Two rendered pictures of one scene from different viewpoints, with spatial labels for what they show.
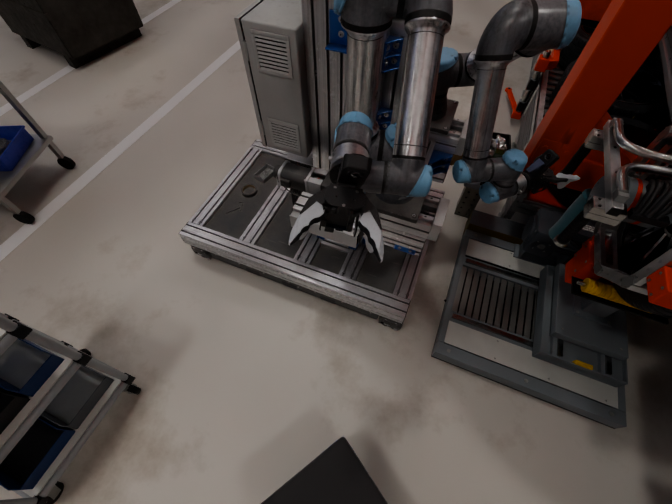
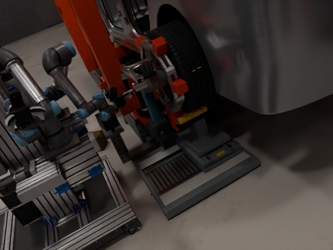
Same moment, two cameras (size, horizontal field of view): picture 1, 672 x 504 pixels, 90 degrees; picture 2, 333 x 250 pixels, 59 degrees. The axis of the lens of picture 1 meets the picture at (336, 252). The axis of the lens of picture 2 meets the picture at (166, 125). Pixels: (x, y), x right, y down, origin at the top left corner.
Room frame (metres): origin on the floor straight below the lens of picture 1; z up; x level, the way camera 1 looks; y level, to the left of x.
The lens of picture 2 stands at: (-0.90, 0.26, 1.59)
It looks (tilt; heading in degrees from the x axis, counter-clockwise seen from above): 29 degrees down; 324
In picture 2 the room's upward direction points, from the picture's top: 21 degrees counter-clockwise
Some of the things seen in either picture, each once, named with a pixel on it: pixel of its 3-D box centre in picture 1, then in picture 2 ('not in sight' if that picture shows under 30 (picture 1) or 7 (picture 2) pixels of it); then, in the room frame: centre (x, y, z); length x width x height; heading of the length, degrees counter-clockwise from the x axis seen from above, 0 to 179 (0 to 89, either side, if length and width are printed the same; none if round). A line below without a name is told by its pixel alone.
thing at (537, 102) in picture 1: (539, 85); (112, 94); (2.39, -1.51, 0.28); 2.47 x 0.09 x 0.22; 157
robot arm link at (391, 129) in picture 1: (399, 149); (46, 121); (0.83, -0.20, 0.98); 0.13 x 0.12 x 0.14; 82
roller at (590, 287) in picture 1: (619, 295); (192, 114); (0.57, -1.09, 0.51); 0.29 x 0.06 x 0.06; 67
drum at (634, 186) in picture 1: (632, 201); (152, 81); (0.74, -0.98, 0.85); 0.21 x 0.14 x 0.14; 67
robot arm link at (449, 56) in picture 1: (439, 70); (45, 97); (1.29, -0.40, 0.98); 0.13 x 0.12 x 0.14; 96
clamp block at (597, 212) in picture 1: (605, 210); (139, 85); (0.64, -0.79, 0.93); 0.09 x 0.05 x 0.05; 67
